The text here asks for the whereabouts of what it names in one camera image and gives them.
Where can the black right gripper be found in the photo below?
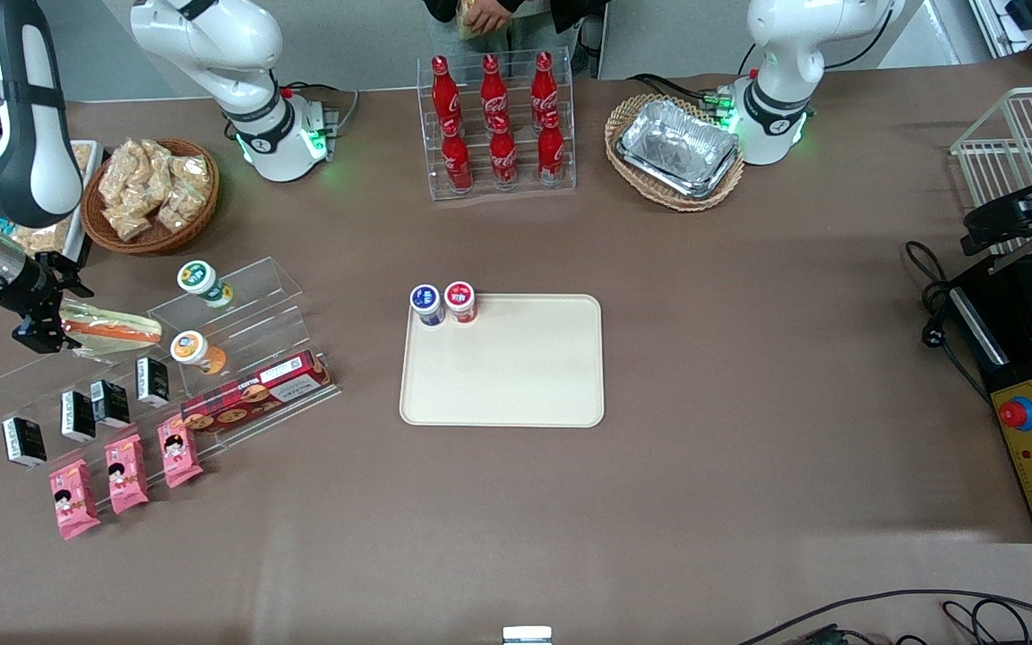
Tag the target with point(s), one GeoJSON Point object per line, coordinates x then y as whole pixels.
{"type": "Point", "coordinates": [35, 293]}

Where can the triangle sandwich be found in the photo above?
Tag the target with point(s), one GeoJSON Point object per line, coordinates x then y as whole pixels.
{"type": "Point", "coordinates": [113, 331]}

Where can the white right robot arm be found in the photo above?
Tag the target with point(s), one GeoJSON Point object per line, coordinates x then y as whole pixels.
{"type": "Point", "coordinates": [32, 134]}

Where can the beige plastic tray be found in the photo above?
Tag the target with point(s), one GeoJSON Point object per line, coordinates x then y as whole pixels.
{"type": "Point", "coordinates": [516, 367]}

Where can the silver foil tray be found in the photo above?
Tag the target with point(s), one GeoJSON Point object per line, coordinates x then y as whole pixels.
{"type": "Point", "coordinates": [677, 148]}

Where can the person's bare hand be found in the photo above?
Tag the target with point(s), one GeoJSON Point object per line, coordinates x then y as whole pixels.
{"type": "Point", "coordinates": [489, 16]}

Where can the large bag of brown snacks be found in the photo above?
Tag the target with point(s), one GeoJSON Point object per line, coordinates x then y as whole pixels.
{"type": "Point", "coordinates": [43, 237]}
{"type": "Point", "coordinates": [81, 159]}

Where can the small black snack box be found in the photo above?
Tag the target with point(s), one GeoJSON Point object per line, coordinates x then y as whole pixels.
{"type": "Point", "coordinates": [23, 442]}
{"type": "Point", "coordinates": [152, 382]}
{"type": "Point", "coordinates": [109, 403]}
{"type": "Point", "coordinates": [78, 416]}

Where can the round wicker snack basket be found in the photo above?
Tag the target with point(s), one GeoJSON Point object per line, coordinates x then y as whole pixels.
{"type": "Point", "coordinates": [153, 244]}

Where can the clear bag of brown snacks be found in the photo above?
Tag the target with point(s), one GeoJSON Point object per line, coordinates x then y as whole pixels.
{"type": "Point", "coordinates": [183, 202]}
{"type": "Point", "coordinates": [160, 166]}
{"type": "Point", "coordinates": [122, 175]}
{"type": "Point", "coordinates": [129, 221]}

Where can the orange lid drink bottle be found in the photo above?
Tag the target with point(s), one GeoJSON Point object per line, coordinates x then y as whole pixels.
{"type": "Point", "coordinates": [187, 347]}

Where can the green lid drink bottle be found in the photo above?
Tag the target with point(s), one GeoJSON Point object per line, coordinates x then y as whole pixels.
{"type": "Point", "coordinates": [196, 276]}

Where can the pink cartoon snack pack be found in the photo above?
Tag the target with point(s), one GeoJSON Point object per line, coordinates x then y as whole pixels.
{"type": "Point", "coordinates": [73, 500]}
{"type": "Point", "coordinates": [126, 475]}
{"type": "Point", "coordinates": [180, 457]}

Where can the white rectangular container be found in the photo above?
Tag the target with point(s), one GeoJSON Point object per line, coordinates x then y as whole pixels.
{"type": "Point", "coordinates": [93, 157]}

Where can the clear acrylic stepped shelf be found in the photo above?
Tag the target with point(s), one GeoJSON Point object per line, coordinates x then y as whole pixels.
{"type": "Point", "coordinates": [256, 296]}

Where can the red tartan shortbread box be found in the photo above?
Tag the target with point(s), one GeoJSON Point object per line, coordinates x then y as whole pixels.
{"type": "Point", "coordinates": [252, 394]}

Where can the blue lid drink bottle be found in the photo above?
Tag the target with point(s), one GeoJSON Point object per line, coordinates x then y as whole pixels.
{"type": "Point", "coordinates": [425, 298]}

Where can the red lid drink bottle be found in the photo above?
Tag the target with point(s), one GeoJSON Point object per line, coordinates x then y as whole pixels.
{"type": "Point", "coordinates": [460, 296]}

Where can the red cola bottle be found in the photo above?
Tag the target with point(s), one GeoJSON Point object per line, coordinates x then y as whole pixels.
{"type": "Point", "coordinates": [444, 90]}
{"type": "Point", "coordinates": [544, 85]}
{"type": "Point", "coordinates": [551, 150]}
{"type": "Point", "coordinates": [493, 88]}
{"type": "Point", "coordinates": [457, 159]}
{"type": "Point", "coordinates": [503, 157]}

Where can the clear acrylic bottle rack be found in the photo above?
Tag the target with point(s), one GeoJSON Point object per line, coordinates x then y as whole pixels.
{"type": "Point", "coordinates": [495, 193]}

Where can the small silver device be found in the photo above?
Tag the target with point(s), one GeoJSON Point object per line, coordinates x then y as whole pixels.
{"type": "Point", "coordinates": [527, 636]}

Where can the person in dark clothes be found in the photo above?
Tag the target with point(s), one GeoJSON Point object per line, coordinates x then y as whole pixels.
{"type": "Point", "coordinates": [570, 9]}

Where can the oval wicker basket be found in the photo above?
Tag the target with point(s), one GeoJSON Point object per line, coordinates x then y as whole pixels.
{"type": "Point", "coordinates": [682, 204]}

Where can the black heating machine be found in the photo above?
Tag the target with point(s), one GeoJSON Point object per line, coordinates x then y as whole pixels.
{"type": "Point", "coordinates": [1009, 322]}

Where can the red emergency stop button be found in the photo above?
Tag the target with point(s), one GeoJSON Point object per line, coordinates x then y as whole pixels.
{"type": "Point", "coordinates": [1018, 413]}

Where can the black mounted device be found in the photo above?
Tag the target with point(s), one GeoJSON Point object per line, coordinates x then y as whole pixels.
{"type": "Point", "coordinates": [1018, 215]}

